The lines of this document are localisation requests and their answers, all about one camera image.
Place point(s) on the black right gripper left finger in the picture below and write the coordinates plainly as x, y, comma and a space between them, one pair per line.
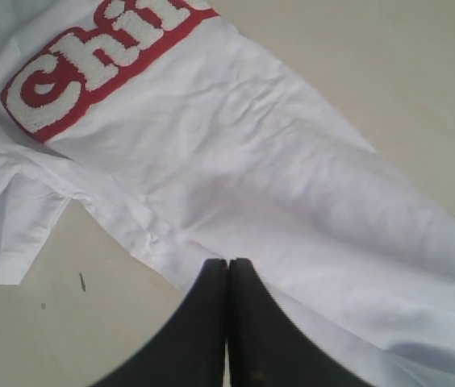
189, 350

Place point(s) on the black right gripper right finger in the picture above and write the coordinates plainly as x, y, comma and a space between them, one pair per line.
265, 348

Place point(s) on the white t-shirt red Chinese patch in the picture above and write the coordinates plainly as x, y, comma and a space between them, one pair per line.
186, 141

